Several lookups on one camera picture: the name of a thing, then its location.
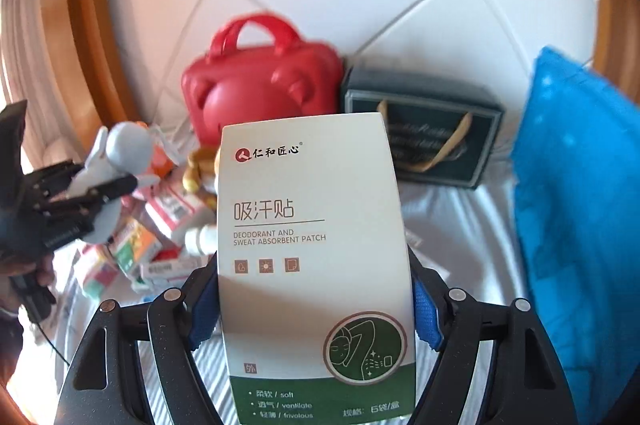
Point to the white and green box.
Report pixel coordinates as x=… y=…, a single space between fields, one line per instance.
x=310 y=255

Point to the small white bottle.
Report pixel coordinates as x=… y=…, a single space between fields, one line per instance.
x=199 y=239

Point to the dark gift bag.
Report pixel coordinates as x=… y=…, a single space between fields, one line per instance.
x=425 y=125

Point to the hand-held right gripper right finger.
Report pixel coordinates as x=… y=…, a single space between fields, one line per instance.
x=425 y=316

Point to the grey plush toy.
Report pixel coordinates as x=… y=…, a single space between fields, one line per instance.
x=125 y=155

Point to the golden toy figure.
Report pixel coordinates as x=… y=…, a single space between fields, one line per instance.
x=199 y=172

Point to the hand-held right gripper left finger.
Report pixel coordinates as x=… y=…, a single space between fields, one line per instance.
x=202 y=316

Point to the white striped tablecloth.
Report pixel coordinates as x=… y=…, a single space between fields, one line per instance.
x=460 y=245

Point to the red handbag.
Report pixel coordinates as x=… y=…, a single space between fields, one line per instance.
x=250 y=95

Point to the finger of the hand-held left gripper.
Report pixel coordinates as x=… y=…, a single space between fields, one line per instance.
x=55 y=180
x=95 y=197

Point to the blue plastic crate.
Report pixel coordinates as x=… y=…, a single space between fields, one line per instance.
x=575 y=205

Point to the pile of small medicine boxes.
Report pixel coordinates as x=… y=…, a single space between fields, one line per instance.
x=150 y=230

